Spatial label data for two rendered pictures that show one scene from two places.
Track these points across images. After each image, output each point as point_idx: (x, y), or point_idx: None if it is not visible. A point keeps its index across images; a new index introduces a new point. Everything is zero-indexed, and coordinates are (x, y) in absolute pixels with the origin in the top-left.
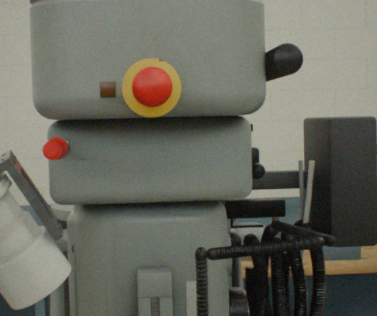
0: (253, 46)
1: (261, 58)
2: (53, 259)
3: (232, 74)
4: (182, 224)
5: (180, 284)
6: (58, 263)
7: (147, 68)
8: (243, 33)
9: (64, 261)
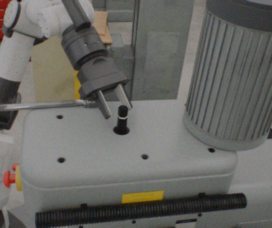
0: (29, 201)
1: (37, 209)
2: None
3: (24, 202)
4: None
5: None
6: None
7: (4, 172)
8: (24, 193)
9: None
